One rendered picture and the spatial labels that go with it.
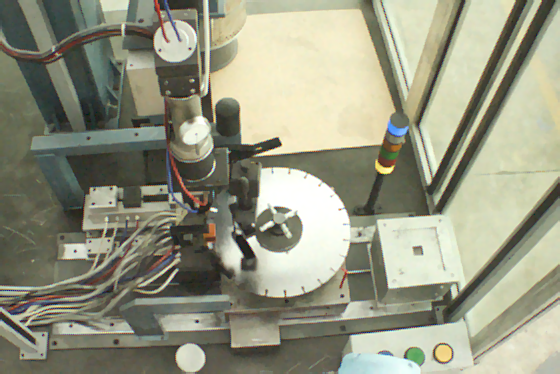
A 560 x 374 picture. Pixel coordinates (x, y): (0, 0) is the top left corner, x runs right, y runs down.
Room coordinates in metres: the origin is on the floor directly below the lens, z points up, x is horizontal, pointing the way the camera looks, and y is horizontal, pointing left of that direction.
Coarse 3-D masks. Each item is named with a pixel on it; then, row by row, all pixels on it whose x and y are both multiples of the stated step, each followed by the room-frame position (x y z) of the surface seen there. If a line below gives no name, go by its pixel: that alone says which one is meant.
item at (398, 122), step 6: (396, 114) 0.78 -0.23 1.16; (402, 114) 0.78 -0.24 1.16; (390, 120) 0.76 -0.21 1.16; (396, 120) 0.76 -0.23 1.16; (402, 120) 0.77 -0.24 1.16; (408, 120) 0.77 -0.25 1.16; (390, 126) 0.76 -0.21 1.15; (396, 126) 0.75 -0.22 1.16; (402, 126) 0.75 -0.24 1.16; (396, 132) 0.75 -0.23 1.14; (402, 132) 0.75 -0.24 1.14
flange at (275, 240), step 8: (280, 208) 0.63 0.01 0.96; (288, 208) 0.63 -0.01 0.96; (264, 216) 0.61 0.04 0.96; (272, 216) 0.61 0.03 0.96; (296, 216) 0.61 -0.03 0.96; (256, 224) 0.59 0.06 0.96; (264, 224) 0.59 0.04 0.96; (288, 224) 0.59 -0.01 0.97; (296, 224) 0.59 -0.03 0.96; (264, 232) 0.57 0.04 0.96; (272, 232) 0.56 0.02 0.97; (280, 232) 0.56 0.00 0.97; (296, 232) 0.57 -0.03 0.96; (264, 240) 0.55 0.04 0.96; (272, 240) 0.55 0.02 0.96; (280, 240) 0.55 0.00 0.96; (288, 240) 0.55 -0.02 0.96; (296, 240) 0.55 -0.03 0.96; (272, 248) 0.53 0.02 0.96; (280, 248) 0.53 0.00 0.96; (288, 248) 0.53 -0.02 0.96
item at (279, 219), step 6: (270, 204) 0.62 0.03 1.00; (270, 210) 0.61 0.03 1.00; (294, 210) 0.61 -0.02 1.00; (276, 216) 0.59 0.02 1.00; (282, 216) 0.59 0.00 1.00; (288, 216) 0.59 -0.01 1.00; (270, 222) 0.57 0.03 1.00; (276, 222) 0.57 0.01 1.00; (282, 222) 0.57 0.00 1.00; (264, 228) 0.56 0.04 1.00; (276, 228) 0.57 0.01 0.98; (282, 228) 0.56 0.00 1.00; (288, 234) 0.55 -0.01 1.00
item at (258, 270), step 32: (224, 192) 0.67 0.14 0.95; (288, 192) 0.68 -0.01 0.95; (320, 192) 0.69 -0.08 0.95; (224, 224) 0.58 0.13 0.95; (320, 224) 0.60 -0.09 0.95; (224, 256) 0.50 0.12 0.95; (256, 256) 0.51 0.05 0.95; (288, 256) 0.52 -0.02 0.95; (320, 256) 0.52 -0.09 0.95; (256, 288) 0.43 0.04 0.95; (288, 288) 0.44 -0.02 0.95
